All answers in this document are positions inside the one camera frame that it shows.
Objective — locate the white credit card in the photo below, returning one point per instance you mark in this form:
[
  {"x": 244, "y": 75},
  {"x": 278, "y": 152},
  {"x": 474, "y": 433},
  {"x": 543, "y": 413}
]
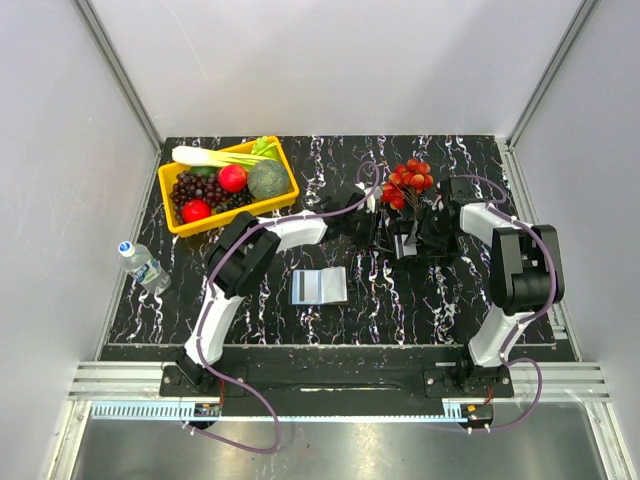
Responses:
[{"x": 306, "y": 287}]

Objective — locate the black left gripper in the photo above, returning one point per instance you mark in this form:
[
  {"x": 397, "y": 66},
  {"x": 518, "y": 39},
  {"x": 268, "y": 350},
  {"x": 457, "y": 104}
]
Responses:
[{"x": 376, "y": 231}]

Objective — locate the plastic water bottle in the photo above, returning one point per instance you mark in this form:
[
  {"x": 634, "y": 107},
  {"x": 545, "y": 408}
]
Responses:
[{"x": 137, "y": 261}]

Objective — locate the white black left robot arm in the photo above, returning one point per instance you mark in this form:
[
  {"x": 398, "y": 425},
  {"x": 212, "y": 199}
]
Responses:
[{"x": 242, "y": 256}]

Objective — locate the dark purple grape bunch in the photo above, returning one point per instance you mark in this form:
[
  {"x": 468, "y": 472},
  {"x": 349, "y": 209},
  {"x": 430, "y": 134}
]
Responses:
[{"x": 187, "y": 186}]

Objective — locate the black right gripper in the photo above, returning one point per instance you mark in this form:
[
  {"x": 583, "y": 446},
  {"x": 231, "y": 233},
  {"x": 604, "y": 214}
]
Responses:
[{"x": 433, "y": 245}]

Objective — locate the yellow plastic tray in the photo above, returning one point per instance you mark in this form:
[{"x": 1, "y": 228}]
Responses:
[{"x": 168, "y": 172}]

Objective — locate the green melon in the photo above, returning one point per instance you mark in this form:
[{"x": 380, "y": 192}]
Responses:
[{"x": 268, "y": 179}]

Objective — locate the red tomato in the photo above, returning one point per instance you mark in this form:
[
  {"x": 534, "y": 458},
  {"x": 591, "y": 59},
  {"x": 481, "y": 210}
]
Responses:
[{"x": 195, "y": 210}]

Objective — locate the red artificial berry bunch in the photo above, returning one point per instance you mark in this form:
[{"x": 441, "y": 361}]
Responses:
[{"x": 406, "y": 185}]

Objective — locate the white green leek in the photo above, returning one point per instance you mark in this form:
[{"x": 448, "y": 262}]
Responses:
[{"x": 262, "y": 149}]

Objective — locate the black leather card holder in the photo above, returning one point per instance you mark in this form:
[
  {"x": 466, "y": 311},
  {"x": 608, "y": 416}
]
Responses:
[{"x": 326, "y": 286}]

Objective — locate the red apple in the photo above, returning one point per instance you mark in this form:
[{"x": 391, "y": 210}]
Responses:
[{"x": 233, "y": 178}]

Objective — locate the black card storage box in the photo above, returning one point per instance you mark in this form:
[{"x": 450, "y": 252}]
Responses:
[{"x": 407, "y": 240}]

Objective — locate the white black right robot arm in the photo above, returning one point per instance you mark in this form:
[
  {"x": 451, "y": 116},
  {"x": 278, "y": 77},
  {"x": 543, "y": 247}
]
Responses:
[{"x": 525, "y": 275}]

